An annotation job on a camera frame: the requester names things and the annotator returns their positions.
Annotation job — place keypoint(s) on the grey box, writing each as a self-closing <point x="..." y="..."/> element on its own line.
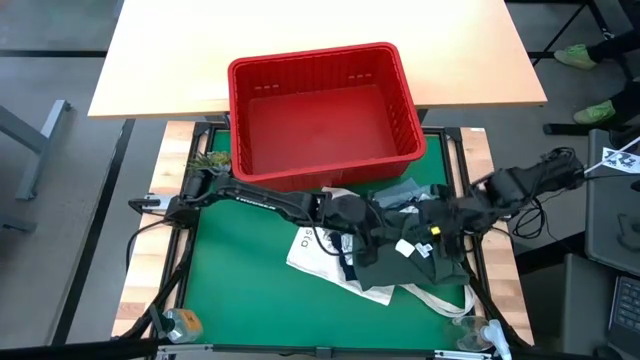
<point x="587" y="300"/>

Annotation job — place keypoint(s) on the black keyboard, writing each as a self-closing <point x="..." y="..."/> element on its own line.
<point x="627" y="310"/>

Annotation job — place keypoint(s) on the small potted succulent plant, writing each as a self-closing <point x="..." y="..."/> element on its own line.
<point x="210" y="161"/>

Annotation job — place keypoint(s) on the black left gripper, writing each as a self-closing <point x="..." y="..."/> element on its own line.
<point x="350" y="212"/>

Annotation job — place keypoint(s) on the red plastic laundry basket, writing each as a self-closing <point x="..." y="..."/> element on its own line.
<point x="320" y="130"/>

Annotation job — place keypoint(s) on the light blue denim jeans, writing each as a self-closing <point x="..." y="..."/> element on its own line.
<point x="400" y="192"/>

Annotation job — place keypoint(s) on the grey cabinet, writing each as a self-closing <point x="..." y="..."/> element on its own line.
<point x="610" y="215"/>

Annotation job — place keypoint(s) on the cream printed tote bag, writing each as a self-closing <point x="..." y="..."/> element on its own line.
<point x="315" y="255"/>

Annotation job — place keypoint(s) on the clear bottle with orange label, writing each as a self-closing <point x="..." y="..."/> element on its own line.
<point x="185" y="325"/>

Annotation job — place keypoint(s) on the grey metal desk leg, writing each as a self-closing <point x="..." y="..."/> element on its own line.
<point x="45" y="145"/>

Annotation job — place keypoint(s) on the dark green garment white label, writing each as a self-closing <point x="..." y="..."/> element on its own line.
<point x="410" y="265"/>

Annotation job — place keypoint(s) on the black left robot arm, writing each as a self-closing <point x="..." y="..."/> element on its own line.
<point x="260" y="197"/>

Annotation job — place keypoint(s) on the small metal bracket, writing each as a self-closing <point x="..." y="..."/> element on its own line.
<point x="150" y="202"/>

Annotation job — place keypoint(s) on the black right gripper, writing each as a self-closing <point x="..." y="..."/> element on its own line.
<point x="450" y="220"/>

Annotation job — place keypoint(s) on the green table mat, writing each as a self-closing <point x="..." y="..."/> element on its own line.
<point x="250" y="300"/>

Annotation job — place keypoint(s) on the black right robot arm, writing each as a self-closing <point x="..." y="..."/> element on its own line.
<point x="525" y="182"/>

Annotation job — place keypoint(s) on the light wooden desk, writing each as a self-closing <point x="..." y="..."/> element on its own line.
<point x="175" y="50"/>

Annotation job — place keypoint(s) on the person's leg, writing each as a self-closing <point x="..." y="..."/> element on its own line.
<point x="627" y="102"/>
<point x="617" y="47"/>

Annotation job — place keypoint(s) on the white tag with black pattern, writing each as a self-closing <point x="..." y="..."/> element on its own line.
<point x="620" y="161"/>

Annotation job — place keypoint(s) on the black metal floor stand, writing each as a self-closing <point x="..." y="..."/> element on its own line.
<point x="617" y="70"/>

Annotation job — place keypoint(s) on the person's shoe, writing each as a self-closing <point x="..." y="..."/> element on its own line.
<point x="575" y="56"/>
<point x="595" y="114"/>

